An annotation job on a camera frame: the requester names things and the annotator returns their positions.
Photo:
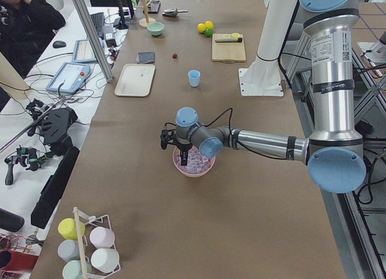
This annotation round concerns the wooden cutting board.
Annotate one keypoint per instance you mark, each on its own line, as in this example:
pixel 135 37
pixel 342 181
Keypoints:
pixel 228 52

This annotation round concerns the grey folded cloth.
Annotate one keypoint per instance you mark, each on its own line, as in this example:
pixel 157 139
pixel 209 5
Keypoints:
pixel 145 57

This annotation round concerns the blue teach pendant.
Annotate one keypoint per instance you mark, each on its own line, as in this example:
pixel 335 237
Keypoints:
pixel 83 52
pixel 69 78

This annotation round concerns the blue teach pendant far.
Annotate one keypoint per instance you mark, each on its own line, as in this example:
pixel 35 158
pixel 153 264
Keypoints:
pixel 83 52

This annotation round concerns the yellow lemon lower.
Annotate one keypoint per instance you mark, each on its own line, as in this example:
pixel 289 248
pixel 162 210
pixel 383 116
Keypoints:
pixel 201 28

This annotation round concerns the clear ice cubes pile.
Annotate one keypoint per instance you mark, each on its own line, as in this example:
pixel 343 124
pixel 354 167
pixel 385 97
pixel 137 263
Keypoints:
pixel 196 163

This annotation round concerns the black laptop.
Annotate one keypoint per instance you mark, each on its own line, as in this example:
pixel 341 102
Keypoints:
pixel 98 22

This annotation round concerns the pink cup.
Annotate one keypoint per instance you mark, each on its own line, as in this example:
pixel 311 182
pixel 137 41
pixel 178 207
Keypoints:
pixel 101 237

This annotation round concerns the steel handled knife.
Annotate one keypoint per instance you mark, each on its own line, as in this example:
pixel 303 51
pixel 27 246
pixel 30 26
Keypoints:
pixel 228 40

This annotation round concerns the cream rabbit serving tray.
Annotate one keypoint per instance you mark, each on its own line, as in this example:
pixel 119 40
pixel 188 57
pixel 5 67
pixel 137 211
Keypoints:
pixel 135 80

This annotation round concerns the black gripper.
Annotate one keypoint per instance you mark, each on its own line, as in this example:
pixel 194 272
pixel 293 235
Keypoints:
pixel 183 146

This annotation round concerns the green lime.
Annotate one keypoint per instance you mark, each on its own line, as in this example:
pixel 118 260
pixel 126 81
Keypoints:
pixel 208 32

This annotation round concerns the grey blue cup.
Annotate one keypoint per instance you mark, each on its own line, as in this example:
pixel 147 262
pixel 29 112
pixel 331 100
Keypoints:
pixel 68 250

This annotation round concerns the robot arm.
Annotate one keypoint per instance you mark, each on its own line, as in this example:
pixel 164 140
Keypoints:
pixel 332 149

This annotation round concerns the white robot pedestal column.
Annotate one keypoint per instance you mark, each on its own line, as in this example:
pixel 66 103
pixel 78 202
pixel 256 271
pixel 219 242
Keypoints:
pixel 276 23

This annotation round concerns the aluminium frame post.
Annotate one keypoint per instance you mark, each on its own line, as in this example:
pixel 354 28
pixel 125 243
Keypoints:
pixel 89 28

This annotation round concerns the light blue cup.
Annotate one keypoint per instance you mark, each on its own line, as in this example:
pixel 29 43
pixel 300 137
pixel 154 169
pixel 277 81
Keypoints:
pixel 194 77

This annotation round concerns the steel ice scoop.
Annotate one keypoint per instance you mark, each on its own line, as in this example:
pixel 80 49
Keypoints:
pixel 173 12

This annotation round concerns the mint cup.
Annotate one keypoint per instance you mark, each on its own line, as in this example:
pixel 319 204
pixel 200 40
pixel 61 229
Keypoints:
pixel 72 270

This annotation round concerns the wooden cup stand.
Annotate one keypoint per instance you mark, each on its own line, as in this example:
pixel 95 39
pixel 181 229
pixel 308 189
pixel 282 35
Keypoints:
pixel 146 20

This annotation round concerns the white cup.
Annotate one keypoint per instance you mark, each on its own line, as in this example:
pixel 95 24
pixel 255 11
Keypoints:
pixel 105 260

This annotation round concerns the seated person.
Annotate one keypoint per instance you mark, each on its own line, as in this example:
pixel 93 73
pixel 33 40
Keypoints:
pixel 31 28

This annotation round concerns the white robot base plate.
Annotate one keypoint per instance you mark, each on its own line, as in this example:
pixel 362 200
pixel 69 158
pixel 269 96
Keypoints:
pixel 254 81

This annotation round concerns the blue teach pendant near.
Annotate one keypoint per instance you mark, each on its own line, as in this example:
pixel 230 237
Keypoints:
pixel 69 78

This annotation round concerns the white wire cup rack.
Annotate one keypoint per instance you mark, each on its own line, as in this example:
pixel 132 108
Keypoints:
pixel 84 225

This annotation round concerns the mint green bowl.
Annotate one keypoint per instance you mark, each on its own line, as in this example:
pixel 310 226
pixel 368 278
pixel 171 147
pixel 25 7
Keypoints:
pixel 156 28

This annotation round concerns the pink bowl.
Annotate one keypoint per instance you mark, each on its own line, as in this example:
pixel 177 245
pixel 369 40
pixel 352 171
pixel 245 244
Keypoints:
pixel 194 170

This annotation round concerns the yellow cup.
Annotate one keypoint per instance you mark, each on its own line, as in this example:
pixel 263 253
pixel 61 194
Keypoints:
pixel 67 229

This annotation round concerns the yellow lemon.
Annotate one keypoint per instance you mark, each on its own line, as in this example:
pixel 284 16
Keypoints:
pixel 209 24
pixel 201 28

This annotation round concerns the yellow lemon upper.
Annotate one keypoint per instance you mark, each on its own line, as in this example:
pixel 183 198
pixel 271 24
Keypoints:
pixel 209 24

